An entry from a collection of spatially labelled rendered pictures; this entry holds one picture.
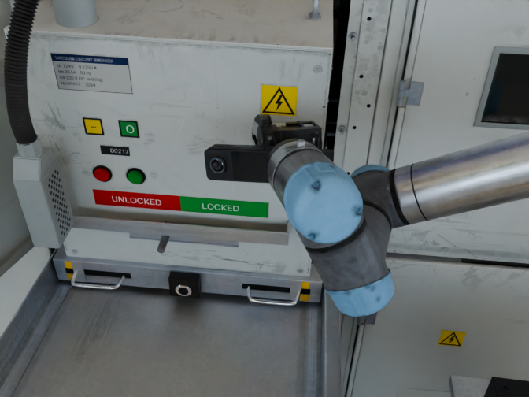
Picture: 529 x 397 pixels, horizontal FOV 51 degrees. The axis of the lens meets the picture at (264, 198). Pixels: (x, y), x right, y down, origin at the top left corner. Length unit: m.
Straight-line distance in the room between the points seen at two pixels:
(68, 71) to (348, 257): 0.54
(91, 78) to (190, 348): 0.51
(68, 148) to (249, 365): 0.50
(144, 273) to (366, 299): 0.60
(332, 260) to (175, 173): 0.44
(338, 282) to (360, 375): 1.02
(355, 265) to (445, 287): 0.81
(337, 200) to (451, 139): 0.64
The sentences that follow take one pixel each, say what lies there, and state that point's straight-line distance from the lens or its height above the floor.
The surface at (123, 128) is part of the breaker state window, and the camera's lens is 0.94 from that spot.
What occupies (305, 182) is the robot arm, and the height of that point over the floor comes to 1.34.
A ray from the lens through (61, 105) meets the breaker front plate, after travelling 0.96.
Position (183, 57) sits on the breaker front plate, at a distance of 0.85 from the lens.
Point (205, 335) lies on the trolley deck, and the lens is 1.08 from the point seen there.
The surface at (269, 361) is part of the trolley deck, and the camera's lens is 1.04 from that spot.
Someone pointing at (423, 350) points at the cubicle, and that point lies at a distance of 1.56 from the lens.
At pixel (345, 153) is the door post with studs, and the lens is 1.17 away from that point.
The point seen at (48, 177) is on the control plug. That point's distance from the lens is 0.94.
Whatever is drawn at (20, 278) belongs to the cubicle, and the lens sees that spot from 1.58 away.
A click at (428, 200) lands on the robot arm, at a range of 0.69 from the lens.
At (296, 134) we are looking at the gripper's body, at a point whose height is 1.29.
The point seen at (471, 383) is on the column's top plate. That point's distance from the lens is 1.19.
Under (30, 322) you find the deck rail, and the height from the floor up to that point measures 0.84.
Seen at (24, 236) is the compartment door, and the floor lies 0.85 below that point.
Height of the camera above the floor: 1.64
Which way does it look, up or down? 35 degrees down
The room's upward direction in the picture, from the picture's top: 2 degrees clockwise
